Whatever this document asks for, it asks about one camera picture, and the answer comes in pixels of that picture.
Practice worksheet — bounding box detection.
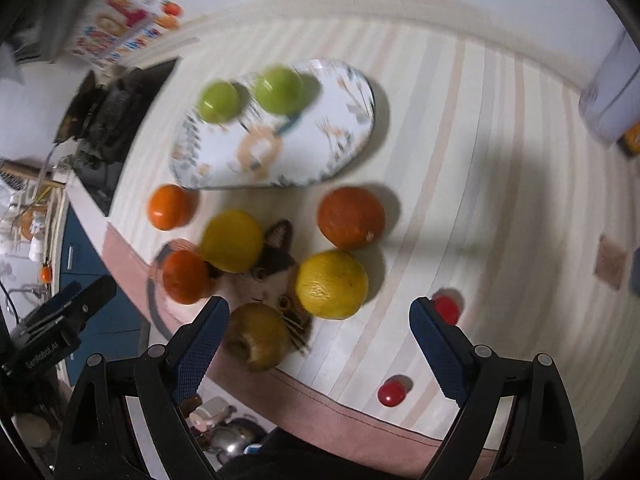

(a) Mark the small orange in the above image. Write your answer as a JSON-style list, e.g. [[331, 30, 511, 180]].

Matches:
[[162, 249, 214, 304], [146, 184, 198, 231]]

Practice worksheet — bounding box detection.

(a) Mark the brown russet apple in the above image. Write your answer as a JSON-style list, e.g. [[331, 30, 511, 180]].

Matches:
[[222, 302, 291, 373]]

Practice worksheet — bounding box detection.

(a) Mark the yellow lemon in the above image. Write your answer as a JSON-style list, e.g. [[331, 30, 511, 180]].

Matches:
[[198, 209, 264, 274], [295, 249, 369, 320]]

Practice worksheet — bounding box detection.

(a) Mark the small green apple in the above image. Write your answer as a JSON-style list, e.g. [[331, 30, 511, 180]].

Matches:
[[198, 80, 241, 124]]

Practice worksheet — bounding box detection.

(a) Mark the dark orange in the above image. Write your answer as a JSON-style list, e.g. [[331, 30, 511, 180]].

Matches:
[[317, 186, 386, 250]]

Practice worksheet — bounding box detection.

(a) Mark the large green apple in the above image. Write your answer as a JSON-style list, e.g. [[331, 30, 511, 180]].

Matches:
[[254, 65, 305, 115]]

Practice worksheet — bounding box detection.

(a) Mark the blue cabinet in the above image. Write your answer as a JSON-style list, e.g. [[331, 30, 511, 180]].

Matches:
[[58, 204, 151, 388]]

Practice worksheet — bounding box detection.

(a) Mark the lower cherry tomato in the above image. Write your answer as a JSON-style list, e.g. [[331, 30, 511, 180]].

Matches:
[[376, 378, 407, 408]]

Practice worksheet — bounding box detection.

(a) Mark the cherry tomato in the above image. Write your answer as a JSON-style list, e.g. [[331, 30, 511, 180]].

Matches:
[[376, 378, 407, 408], [432, 295, 461, 325]]

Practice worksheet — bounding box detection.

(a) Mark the upper cherry tomato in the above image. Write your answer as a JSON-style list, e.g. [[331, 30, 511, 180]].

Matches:
[[432, 295, 461, 325]]

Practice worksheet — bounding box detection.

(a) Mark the brown square coaster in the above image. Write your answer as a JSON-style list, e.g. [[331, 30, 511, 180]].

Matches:
[[594, 234, 627, 290]]

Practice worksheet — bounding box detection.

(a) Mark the black gas stove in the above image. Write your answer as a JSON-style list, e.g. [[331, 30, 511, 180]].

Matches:
[[55, 58, 178, 214]]

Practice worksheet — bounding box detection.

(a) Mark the striped cat placemat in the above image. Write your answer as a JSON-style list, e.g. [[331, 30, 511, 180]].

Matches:
[[102, 18, 639, 478]]

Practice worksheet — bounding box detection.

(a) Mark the orange label jar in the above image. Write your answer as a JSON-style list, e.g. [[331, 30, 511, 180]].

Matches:
[[617, 122, 640, 158]]

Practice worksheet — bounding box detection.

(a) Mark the colourful letter poster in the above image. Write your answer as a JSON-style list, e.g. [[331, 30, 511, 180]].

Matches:
[[65, 0, 188, 70]]

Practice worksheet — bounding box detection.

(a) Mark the grey cylindrical container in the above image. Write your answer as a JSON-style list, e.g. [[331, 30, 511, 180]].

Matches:
[[579, 32, 639, 146]]

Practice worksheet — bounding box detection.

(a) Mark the floral oval plate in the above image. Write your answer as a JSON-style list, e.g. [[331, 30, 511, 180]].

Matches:
[[169, 58, 375, 190]]

